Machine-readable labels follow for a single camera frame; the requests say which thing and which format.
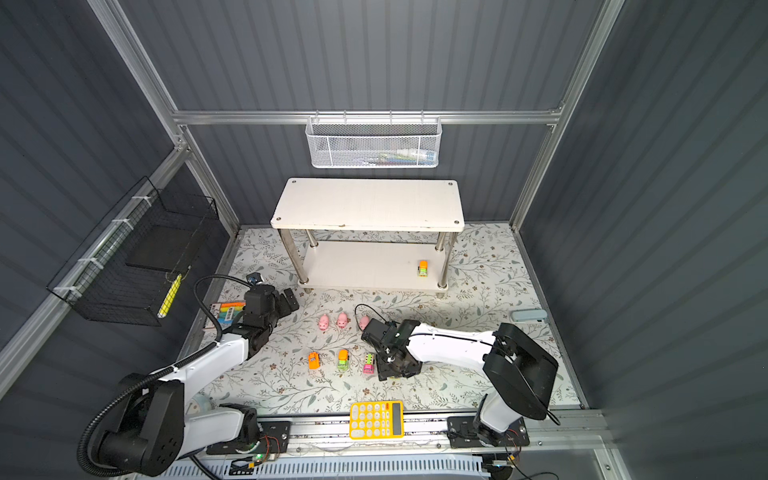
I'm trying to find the pink green toy truck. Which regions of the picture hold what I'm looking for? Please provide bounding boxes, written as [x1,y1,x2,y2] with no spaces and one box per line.
[362,353,375,375]

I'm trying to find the pens in white basket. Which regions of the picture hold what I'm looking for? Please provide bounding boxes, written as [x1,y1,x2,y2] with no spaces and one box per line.
[357,149,439,168]

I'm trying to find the white two-tier shelf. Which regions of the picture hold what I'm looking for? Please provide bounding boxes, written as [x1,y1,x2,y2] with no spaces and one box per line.
[271,178,465,292]

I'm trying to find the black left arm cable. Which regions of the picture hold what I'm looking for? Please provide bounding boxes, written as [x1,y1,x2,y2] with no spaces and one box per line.
[76,274,256,478]

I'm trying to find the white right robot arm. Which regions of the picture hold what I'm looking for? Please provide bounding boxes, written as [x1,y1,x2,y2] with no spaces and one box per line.
[361,319,561,447]

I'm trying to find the orange toy bulldozer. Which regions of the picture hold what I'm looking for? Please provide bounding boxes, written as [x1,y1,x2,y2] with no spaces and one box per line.
[308,352,320,370]

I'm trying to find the light blue case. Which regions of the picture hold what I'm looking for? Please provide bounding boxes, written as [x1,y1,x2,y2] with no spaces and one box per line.
[510,309,548,323]

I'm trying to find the green orange mixer truck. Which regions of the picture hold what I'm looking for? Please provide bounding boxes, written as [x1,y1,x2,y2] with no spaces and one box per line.
[337,349,349,371]

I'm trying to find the yellow calculator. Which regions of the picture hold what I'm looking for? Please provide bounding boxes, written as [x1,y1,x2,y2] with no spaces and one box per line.
[348,401,405,441]

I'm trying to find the black wire wall basket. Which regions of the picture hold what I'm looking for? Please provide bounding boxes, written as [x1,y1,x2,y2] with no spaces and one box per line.
[47,178,219,327]

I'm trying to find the colourful marker pack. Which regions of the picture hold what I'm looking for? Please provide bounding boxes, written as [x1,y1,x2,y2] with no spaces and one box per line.
[210,301,245,329]

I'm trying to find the yellow green highlighter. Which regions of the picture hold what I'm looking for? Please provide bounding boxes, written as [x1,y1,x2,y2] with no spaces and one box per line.
[157,274,183,319]

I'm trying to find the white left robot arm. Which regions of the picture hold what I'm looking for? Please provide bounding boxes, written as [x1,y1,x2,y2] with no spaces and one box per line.
[76,283,299,477]

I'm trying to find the white wire wall basket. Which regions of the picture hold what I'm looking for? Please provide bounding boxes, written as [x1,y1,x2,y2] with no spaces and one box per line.
[305,119,443,169]

